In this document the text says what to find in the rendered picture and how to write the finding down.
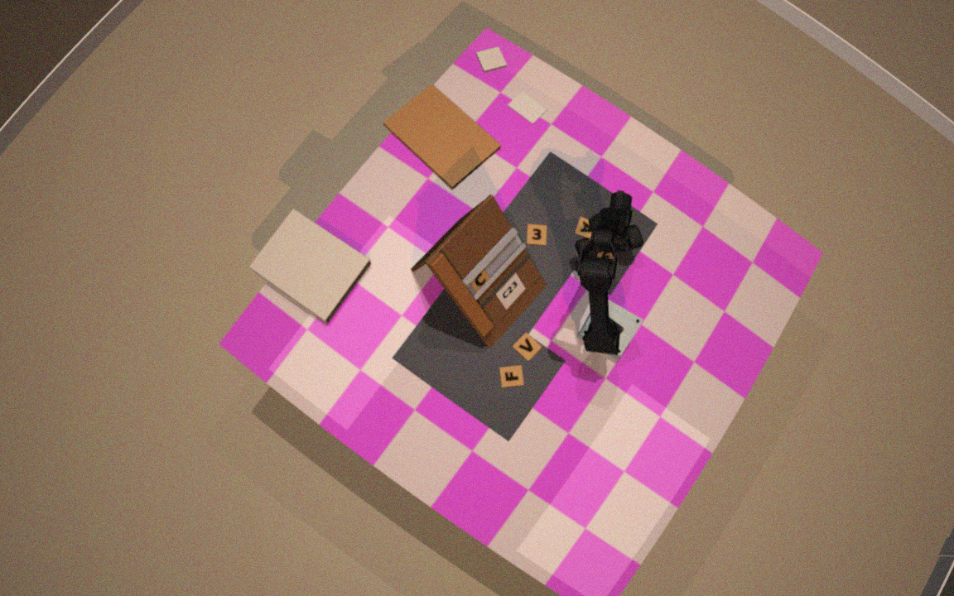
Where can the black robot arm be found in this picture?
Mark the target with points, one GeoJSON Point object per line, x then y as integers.
{"type": "Point", "coordinates": [610, 226]}

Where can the cream paper label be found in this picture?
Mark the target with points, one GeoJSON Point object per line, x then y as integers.
{"type": "Point", "coordinates": [510, 291]}

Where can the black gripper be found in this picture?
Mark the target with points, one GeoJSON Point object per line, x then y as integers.
{"type": "Point", "coordinates": [633, 240]}

